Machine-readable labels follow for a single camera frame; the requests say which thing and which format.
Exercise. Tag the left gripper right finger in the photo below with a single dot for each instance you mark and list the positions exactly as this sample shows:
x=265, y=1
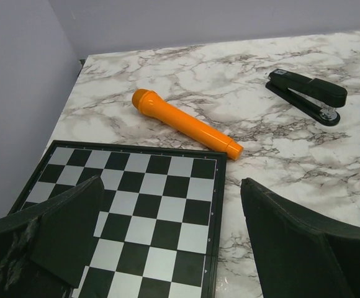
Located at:
x=299, y=252

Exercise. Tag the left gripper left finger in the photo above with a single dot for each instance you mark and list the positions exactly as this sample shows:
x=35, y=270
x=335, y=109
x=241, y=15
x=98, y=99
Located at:
x=44, y=248

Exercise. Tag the black white checkerboard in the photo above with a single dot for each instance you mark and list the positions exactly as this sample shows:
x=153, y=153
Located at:
x=158, y=229

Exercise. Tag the orange plastic cylinder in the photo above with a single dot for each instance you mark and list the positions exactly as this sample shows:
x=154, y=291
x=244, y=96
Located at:
x=152, y=105

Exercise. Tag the black stapler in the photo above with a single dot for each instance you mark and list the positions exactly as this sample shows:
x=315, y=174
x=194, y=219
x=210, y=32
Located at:
x=315, y=97

